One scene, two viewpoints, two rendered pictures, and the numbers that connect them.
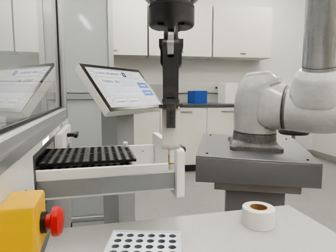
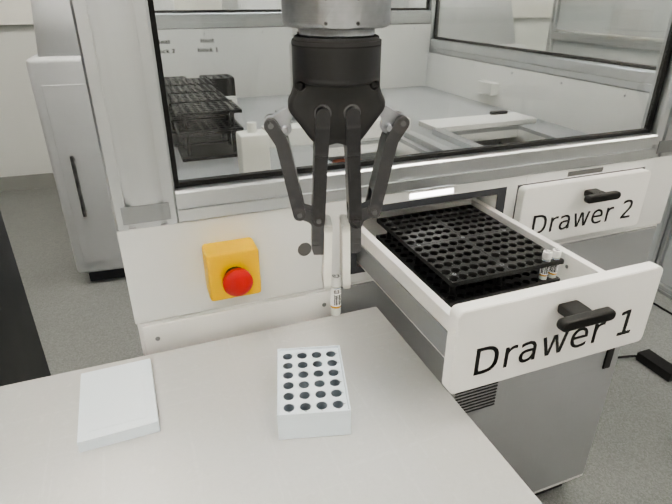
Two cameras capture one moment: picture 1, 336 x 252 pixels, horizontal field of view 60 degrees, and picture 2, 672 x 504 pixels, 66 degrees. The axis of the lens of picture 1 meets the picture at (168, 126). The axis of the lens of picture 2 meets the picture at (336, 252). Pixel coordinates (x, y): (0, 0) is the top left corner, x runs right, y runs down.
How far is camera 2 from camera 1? 0.66 m
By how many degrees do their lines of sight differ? 80
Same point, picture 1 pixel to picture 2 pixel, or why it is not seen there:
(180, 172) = (449, 347)
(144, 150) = not seen: hidden behind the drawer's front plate
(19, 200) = (224, 245)
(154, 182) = (434, 334)
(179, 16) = (295, 72)
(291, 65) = not seen: outside the picture
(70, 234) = (366, 323)
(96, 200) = not seen: outside the picture
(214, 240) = (393, 479)
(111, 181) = (399, 291)
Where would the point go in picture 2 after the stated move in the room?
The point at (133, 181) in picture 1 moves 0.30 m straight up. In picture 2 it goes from (416, 311) to (436, 62)
